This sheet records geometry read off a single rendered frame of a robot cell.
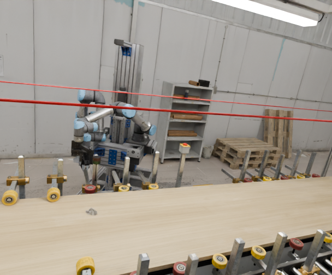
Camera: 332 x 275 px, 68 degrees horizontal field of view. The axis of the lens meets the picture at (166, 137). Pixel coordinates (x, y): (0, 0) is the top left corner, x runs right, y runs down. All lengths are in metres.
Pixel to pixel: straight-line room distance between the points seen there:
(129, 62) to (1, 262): 2.04
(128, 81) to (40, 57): 2.02
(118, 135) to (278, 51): 4.67
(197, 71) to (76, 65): 2.32
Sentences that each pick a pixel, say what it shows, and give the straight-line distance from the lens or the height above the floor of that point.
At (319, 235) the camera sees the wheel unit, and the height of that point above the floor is 1.08.
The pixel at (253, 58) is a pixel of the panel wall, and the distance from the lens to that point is 5.99.
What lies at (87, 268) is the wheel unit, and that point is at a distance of 1.29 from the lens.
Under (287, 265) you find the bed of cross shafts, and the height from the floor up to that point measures 0.83.
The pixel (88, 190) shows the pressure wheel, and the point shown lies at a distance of 1.95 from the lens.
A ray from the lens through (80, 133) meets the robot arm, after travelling 1.98.
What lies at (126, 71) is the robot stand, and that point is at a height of 1.74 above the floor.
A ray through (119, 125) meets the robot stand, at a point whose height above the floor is 1.14.
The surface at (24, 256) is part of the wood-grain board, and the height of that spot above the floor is 0.90.
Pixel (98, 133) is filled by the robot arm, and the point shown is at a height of 1.17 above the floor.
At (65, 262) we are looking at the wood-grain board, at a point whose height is 0.90.
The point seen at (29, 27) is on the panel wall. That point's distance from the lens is 4.45.
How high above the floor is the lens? 1.88
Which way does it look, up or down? 17 degrees down
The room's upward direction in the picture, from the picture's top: 9 degrees clockwise
